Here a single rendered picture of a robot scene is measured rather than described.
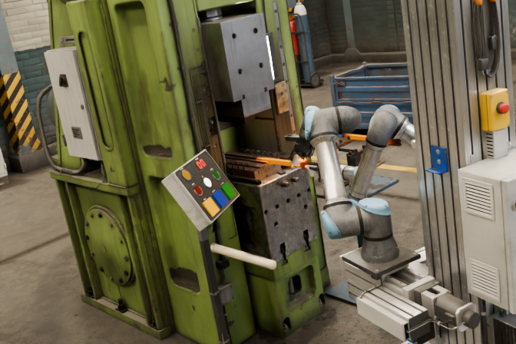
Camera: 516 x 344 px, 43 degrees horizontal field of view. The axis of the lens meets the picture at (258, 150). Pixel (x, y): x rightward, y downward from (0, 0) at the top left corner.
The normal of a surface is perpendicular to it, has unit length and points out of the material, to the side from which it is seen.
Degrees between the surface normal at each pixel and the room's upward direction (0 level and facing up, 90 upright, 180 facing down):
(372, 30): 87
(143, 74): 89
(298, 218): 90
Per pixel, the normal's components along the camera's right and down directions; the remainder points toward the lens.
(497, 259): -0.86, 0.26
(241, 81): 0.69, 0.08
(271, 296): -0.71, 0.29
